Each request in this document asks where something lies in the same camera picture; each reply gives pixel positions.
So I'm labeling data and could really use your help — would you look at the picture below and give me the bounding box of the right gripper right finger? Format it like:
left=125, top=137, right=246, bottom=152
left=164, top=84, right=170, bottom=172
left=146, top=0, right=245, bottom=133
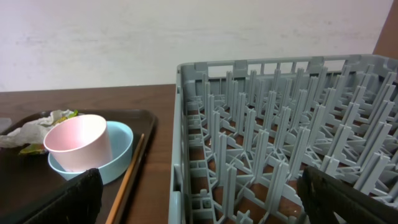
left=297, top=166, right=397, bottom=224

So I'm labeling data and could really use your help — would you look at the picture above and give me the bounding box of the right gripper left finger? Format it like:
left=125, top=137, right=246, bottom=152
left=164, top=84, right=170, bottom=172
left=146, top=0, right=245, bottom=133
left=1, top=168, right=103, bottom=224

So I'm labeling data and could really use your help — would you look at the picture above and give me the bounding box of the pink cup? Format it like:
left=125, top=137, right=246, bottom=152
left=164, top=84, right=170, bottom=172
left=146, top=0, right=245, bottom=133
left=44, top=114, right=113, bottom=172

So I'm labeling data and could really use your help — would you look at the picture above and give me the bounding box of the green yellow snack wrapper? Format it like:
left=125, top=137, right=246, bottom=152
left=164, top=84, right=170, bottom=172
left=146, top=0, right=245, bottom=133
left=19, top=110, right=78, bottom=156

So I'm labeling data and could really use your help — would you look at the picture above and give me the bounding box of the white tissue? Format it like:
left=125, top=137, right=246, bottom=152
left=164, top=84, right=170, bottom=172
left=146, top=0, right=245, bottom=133
left=1, top=110, right=78, bottom=148

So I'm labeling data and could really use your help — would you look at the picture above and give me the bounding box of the grey dishwasher rack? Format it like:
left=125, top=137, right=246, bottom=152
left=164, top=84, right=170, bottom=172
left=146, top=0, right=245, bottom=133
left=169, top=55, right=397, bottom=223

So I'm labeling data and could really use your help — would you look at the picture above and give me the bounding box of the brown serving tray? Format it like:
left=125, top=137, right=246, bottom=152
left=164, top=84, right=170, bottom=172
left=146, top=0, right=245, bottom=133
left=1, top=110, right=157, bottom=223

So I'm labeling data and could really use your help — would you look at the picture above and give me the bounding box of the wooden chopstick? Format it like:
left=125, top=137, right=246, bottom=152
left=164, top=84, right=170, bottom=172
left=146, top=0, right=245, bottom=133
left=105, top=134, right=144, bottom=224

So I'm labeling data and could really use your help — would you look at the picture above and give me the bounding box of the light blue bowl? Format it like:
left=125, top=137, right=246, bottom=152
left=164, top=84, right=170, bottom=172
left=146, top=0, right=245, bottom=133
left=48, top=121, right=134, bottom=184

